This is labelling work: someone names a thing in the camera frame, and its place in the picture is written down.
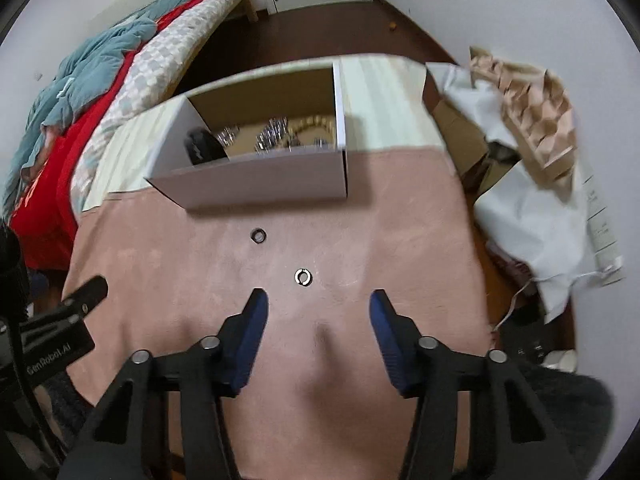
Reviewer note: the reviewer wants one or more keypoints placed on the bed with red blanket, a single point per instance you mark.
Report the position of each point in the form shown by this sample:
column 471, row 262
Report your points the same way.
column 55, row 170

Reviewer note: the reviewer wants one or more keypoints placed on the striped pale green cloth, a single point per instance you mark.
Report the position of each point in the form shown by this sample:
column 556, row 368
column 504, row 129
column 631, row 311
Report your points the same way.
column 380, row 105

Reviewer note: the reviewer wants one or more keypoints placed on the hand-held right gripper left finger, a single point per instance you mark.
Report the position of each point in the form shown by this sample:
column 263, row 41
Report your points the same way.
column 247, row 345

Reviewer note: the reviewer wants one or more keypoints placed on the white wall outlet strip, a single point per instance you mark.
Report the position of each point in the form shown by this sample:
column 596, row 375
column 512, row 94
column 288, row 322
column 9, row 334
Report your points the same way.
column 600, row 220

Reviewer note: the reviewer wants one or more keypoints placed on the teal quilt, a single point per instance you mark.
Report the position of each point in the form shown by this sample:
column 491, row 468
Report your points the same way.
column 85, row 65

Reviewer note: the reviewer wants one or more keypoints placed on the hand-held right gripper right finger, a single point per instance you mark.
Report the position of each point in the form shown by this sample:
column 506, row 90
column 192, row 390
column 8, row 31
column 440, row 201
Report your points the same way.
column 395, row 345

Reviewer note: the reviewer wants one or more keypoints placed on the pink suede table cloth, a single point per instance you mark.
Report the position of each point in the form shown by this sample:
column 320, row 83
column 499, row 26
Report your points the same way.
column 400, row 220

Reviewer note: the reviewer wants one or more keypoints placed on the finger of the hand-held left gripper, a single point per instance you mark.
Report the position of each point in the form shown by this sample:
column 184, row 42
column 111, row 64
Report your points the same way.
column 87, row 292

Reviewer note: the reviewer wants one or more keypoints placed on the black smart watch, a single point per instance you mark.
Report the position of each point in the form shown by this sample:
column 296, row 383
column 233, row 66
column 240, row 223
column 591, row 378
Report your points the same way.
column 202, row 147

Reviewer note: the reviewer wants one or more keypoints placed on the beige patterned cloth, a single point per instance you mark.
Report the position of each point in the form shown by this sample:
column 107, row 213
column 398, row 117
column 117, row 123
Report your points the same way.
column 535, row 120

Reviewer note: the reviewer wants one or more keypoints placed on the checked mattress cover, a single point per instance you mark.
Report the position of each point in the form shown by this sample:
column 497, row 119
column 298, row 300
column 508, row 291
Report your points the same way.
column 165, row 50

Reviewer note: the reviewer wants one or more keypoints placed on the white cardboard box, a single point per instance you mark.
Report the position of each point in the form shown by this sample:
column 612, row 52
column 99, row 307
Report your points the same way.
column 260, row 185

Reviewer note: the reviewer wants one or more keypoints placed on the brown cardboard box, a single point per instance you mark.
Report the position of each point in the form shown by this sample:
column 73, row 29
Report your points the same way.
column 460, row 135

